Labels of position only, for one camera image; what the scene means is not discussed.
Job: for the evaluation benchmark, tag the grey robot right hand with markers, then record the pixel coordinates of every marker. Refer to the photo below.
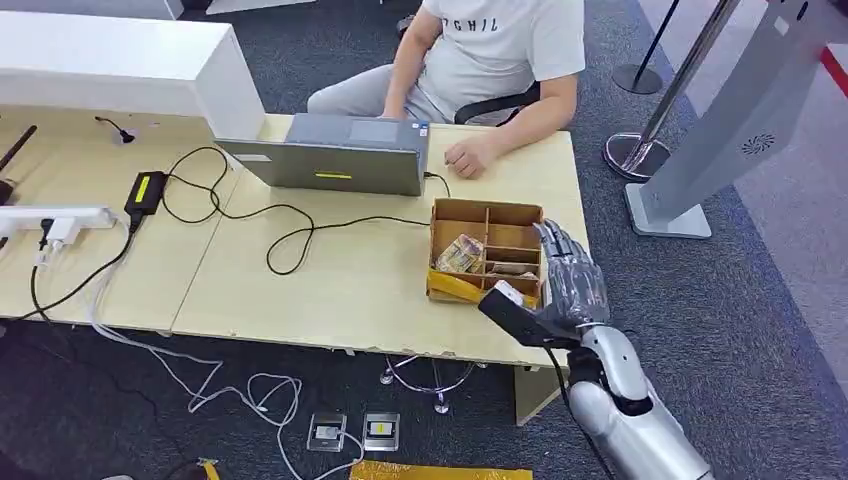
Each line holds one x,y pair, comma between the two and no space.
573,285

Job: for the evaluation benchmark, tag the person's left hand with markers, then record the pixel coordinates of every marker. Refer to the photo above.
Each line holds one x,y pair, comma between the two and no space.
469,158

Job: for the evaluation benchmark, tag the printed card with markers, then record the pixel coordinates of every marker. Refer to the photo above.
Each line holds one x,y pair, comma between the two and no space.
510,270

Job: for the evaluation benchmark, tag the grey laptop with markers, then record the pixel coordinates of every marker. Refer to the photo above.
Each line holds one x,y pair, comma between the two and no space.
298,166

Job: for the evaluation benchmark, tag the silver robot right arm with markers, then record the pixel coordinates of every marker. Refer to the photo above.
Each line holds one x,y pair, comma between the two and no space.
636,430

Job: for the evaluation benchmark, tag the wooden compartment card box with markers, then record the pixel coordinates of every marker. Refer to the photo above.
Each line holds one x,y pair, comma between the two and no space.
513,236

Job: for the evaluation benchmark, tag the stack of printed cards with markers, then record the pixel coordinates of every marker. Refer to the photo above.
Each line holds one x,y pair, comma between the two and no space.
460,255

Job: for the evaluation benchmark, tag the person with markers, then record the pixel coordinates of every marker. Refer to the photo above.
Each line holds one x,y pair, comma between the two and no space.
490,60

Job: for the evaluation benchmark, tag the pale desk leg panel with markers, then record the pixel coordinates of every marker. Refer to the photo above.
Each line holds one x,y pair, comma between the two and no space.
533,394

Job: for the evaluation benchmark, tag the yellow sheet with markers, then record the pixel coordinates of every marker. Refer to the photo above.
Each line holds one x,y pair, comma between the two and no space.
437,472

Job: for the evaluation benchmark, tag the steel floor socket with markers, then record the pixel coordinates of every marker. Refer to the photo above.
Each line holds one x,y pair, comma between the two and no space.
381,431
327,432

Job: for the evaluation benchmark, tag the grey kiosk stand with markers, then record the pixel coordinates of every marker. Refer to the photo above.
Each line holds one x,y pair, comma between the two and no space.
748,112

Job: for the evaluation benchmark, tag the white panel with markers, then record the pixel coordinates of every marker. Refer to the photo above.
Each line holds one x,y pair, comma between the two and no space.
258,5

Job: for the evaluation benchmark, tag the black power adapter yellow label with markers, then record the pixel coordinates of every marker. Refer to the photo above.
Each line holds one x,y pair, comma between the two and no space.
144,193

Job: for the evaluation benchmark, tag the red tape strip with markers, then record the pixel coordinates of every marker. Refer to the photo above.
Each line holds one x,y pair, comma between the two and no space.
836,71

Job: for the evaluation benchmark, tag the white desk cabinet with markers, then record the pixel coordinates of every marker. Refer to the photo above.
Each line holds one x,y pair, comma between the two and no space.
99,56

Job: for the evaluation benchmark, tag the yellow black tool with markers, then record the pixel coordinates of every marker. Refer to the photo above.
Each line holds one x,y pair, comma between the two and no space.
210,470

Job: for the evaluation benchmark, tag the white power strip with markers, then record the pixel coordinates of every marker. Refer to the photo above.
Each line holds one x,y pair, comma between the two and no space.
66,215

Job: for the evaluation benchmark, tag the white plug adapter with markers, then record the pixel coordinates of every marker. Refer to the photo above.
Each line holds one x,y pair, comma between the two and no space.
64,232

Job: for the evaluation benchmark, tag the black rod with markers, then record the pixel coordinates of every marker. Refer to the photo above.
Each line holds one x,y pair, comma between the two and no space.
20,144

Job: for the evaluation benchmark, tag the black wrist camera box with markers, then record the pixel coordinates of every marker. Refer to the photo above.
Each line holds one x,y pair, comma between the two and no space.
513,314

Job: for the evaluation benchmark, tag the black stanchion post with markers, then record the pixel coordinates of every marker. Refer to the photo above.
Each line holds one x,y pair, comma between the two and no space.
637,79

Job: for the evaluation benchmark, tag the chrome stanchion post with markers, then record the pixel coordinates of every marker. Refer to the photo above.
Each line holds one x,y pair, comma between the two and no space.
689,66

